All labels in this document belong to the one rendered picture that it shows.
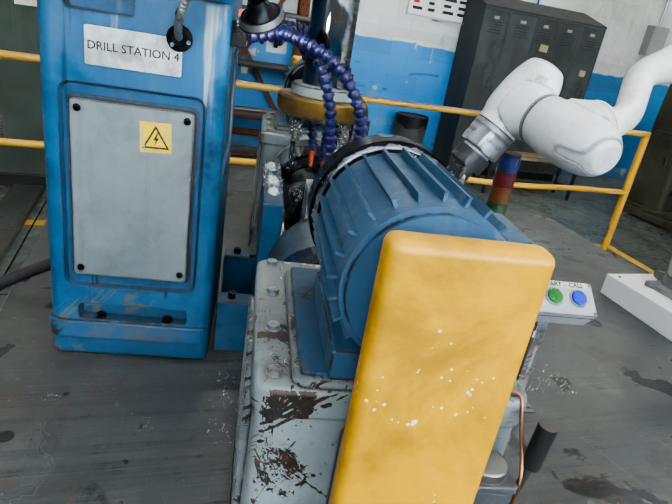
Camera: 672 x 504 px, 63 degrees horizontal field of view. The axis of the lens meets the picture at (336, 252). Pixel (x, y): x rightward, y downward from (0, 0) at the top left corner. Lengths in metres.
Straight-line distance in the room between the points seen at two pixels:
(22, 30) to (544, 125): 3.77
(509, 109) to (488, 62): 5.55
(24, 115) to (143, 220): 3.47
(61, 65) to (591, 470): 1.15
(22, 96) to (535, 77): 3.77
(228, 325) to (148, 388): 0.20
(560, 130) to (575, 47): 6.25
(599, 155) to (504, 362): 0.63
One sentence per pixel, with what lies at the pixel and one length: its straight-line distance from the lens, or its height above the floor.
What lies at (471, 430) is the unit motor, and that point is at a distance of 0.49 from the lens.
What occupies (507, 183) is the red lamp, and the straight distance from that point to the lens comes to 1.62.
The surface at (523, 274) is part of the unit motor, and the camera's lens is 0.42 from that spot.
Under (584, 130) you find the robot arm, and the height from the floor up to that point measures 1.38.
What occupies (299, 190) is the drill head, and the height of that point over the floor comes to 1.08.
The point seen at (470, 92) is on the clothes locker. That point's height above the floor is 0.96.
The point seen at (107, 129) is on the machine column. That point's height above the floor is 1.25.
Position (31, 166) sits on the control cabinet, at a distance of 4.56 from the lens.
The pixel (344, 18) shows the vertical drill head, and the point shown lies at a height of 1.48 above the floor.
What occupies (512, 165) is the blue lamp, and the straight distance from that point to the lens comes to 1.61.
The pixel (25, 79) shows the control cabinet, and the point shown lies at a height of 0.78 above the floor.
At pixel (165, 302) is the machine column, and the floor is 0.93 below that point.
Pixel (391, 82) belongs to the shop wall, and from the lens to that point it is 6.71.
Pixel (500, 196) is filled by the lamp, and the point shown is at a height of 1.10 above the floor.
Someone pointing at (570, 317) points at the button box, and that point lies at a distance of 1.15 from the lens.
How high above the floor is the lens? 1.48
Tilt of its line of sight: 23 degrees down
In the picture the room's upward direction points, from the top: 10 degrees clockwise
